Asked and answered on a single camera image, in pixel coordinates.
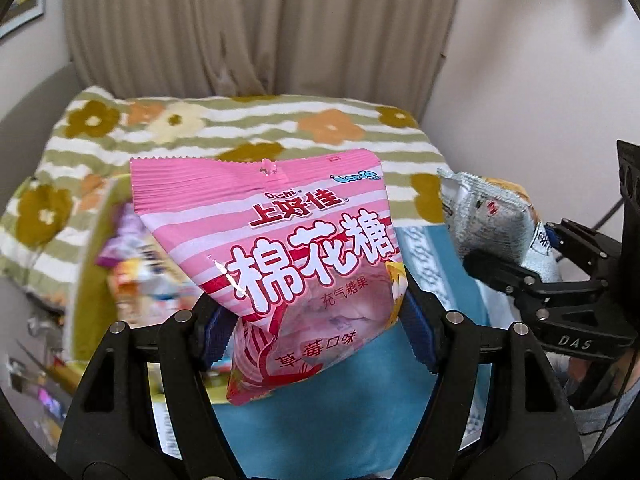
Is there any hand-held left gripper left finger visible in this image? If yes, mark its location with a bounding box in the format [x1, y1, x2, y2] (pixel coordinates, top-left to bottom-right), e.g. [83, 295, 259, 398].
[57, 292, 261, 480]

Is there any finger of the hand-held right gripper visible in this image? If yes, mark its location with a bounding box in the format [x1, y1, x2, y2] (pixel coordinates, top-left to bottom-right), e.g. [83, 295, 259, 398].
[462, 250, 608, 328]
[542, 217, 623, 283]

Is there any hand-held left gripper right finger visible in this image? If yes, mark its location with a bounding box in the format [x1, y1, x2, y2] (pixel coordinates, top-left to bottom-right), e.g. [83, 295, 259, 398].
[390, 280, 583, 480]

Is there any grey snack packet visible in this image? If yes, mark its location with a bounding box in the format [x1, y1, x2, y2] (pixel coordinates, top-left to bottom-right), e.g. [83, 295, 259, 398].
[437, 167, 563, 283]

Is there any pink marshmallow packet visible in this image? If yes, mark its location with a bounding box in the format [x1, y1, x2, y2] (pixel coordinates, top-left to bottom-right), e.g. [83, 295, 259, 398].
[129, 149, 406, 408]

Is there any green-lined cardboard box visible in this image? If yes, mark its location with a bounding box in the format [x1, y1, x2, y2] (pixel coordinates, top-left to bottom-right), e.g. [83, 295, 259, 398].
[65, 175, 241, 376]

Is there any person's right forearm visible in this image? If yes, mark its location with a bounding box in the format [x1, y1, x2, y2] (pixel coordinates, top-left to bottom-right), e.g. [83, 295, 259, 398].
[567, 350, 640, 411]

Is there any grey clothing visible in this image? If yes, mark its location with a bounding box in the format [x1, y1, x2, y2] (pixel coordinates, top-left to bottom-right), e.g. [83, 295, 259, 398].
[572, 395, 640, 461]

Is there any white and orange snack packet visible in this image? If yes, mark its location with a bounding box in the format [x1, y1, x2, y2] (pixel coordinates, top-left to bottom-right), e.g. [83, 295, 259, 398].
[111, 245, 201, 322]

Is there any purple snack packet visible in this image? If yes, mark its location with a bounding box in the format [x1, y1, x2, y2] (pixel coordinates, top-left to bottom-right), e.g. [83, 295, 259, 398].
[97, 204, 151, 271]

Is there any floor clutter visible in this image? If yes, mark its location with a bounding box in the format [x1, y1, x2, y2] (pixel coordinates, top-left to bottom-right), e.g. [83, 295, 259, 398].
[7, 310, 76, 421]

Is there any floral striped blanket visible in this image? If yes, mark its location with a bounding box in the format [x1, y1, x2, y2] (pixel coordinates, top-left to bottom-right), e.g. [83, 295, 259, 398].
[0, 85, 448, 311]

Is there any beige curtain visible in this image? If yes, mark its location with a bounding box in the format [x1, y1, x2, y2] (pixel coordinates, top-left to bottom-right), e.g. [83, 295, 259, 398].
[62, 0, 466, 98]

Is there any black cable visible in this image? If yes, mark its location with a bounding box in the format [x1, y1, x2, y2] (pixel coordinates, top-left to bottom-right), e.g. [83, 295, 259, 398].
[590, 199, 626, 231]

